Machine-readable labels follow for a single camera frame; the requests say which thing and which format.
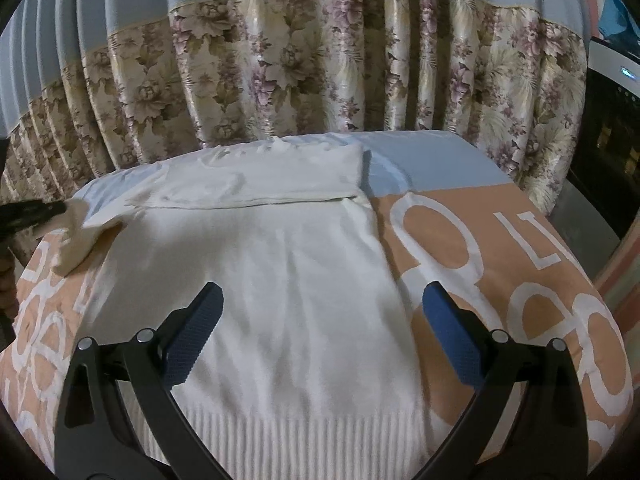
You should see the white knit sweater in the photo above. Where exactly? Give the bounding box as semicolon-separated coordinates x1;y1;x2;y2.
53;140;425;479

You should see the pink striped bedsheet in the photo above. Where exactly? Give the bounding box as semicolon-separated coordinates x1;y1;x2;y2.
591;209;640;321

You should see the floral and blue curtain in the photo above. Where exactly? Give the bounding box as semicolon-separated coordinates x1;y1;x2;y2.
1;0;598;214

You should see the orange and blue lettered blanket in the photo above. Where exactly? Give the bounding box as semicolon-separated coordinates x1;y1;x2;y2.
1;131;634;469

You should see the dark appliance with light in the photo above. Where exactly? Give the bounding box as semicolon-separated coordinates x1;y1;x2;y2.
568;38;639;237

